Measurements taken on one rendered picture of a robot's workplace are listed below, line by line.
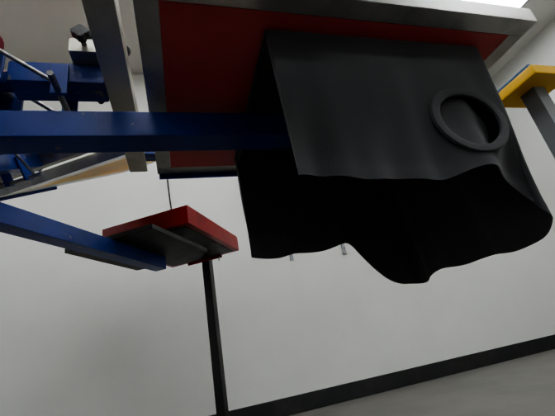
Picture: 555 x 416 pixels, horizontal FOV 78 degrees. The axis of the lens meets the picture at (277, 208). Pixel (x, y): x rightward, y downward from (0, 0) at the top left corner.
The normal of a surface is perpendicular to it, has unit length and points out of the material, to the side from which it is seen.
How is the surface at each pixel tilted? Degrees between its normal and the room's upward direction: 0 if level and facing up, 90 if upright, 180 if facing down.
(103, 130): 90
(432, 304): 90
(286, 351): 90
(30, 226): 90
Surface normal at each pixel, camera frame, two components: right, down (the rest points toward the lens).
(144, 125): 0.23, -0.40
